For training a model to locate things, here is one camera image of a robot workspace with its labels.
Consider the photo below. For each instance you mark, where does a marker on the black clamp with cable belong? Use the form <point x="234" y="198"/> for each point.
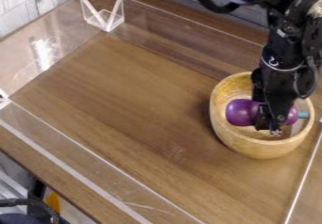
<point x="21" y="205"/>

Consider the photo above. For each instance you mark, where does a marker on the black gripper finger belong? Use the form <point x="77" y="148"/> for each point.
<point x="260" y="123"/>
<point x="278" y="117"/>

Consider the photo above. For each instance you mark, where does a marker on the clear acrylic tray wall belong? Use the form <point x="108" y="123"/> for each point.
<point x="104" y="118"/>

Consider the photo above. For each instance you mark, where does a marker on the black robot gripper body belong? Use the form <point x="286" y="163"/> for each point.
<point x="283" y="79"/>

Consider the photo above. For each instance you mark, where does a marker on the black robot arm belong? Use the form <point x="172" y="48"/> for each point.
<point x="294" y="27"/>

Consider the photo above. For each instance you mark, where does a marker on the purple toy eggplant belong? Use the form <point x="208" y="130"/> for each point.
<point x="242" y="112"/>

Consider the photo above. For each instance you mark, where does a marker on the brown wooden bowl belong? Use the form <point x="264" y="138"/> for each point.
<point x="251" y="143"/>

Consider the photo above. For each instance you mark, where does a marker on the clear acrylic corner bracket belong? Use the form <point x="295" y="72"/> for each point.
<point x="107" y="20"/>

